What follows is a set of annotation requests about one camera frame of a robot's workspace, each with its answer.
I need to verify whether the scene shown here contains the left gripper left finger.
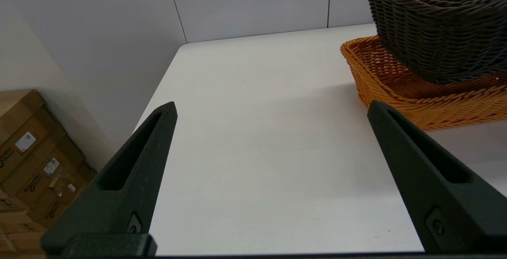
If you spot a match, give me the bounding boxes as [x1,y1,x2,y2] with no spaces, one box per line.
[41,101,177,256]

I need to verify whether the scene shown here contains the plain cardboard box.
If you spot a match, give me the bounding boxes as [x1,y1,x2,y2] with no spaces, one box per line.
[0,188,48,253]

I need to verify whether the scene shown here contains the orange wicker basket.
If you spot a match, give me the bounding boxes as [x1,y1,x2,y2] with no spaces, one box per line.
[340,35,507,131]

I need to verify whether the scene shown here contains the dark brown wicker basket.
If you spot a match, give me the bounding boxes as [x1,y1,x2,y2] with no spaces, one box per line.
[356,0,507,85]

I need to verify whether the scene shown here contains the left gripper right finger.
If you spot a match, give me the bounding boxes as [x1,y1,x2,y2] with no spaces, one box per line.
[367,101,507,254]

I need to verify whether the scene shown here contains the cardboard box with white label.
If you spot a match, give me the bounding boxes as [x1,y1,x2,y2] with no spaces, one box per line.
[0,89,67,184]
[28,164,97,228]
[0,132,86,208]

